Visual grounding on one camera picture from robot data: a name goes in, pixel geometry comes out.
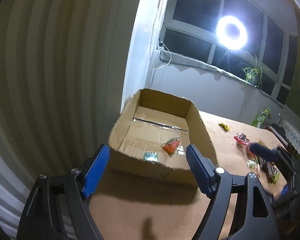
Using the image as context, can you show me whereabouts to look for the orange triangular snack packet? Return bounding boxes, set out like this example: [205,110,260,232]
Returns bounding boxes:
[161,136,180,154]

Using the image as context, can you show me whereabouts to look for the white hanging cable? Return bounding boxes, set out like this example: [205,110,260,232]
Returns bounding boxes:
[151,0,176,71]

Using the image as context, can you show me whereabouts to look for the open cardboard box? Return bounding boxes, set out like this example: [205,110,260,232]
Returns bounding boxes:
[108,89,218,186]

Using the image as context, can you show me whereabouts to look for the potted spider plant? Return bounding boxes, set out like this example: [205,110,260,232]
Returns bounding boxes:
[241,55,269,88]

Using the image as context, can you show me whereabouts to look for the light green candy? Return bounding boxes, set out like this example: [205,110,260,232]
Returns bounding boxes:
[247,159,257,168]

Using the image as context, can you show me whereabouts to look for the white ring light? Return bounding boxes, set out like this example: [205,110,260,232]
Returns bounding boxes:
[216,15,248,50]

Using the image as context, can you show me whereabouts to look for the yellow wrapped candy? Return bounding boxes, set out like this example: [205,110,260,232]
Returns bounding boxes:
[218,123,230,132]

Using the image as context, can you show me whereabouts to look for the white lace tablecloth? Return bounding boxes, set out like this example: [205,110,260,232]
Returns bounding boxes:
[277,118,300,155]

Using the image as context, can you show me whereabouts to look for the green white carton box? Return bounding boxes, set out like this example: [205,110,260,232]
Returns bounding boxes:
[251,107,270,128]

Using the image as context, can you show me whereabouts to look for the brown Snickers bar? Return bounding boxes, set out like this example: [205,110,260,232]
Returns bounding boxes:
[257,157,275,183]

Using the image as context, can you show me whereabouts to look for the small silver green candy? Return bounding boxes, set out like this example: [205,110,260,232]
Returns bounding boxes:
[143,152,158,163]

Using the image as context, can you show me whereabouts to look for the red clear snack packet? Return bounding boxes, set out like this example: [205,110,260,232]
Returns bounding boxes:
[234,133,251,147]

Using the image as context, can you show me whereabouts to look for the grey windowsill cloth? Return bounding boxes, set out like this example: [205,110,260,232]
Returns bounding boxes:
[159,50,284,108]

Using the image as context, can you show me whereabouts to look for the green snack packet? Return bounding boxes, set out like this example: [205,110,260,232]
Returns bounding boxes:
[271,167,280,184]

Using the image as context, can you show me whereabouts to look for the black tripod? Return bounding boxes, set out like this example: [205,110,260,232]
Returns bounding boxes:
[217,49,230,72]

